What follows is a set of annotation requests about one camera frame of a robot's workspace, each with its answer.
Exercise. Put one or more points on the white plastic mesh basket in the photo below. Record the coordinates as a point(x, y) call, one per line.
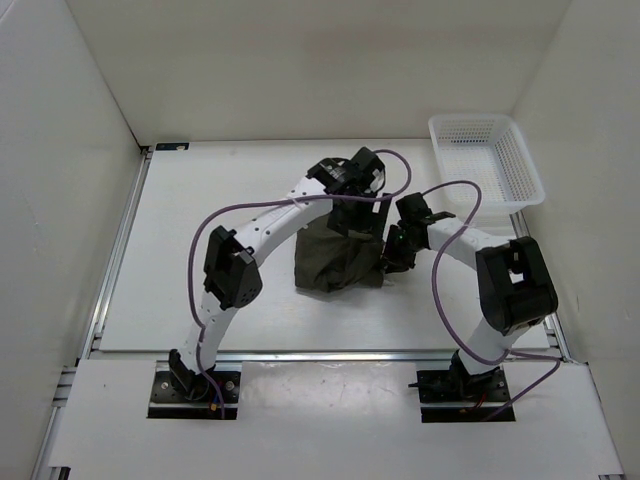
point(489, 150)

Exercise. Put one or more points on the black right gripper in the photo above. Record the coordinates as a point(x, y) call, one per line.
point(398, 262)

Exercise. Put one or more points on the aluminium left side rail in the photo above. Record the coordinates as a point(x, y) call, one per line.
point(94, 326)

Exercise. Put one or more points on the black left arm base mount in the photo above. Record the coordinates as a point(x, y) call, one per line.
point(180, 393)

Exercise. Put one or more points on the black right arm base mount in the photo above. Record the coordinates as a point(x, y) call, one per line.
point(454, 396)

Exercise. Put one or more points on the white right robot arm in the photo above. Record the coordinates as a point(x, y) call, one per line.
point(515, 289)

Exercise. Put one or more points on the olive green shorts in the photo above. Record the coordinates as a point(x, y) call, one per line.
point(326, 262)

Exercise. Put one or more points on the blue label sticker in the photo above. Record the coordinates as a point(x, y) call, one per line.
point(172, 146)

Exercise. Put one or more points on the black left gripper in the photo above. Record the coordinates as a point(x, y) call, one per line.
point(369, 222)

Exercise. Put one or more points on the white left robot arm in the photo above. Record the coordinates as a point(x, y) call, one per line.
point(233, 259)

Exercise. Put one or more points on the aluminium front rail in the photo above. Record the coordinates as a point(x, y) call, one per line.
point(280, 357)

